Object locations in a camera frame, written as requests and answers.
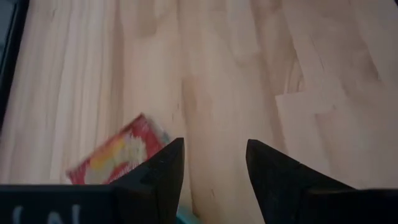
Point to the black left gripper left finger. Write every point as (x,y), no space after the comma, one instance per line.
(155,186)

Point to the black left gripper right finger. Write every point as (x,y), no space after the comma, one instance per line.
(280,193)

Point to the red popcorn bag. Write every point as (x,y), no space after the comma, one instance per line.
(124,152)

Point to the teal plastic basket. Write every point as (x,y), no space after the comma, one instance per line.
(186,221)

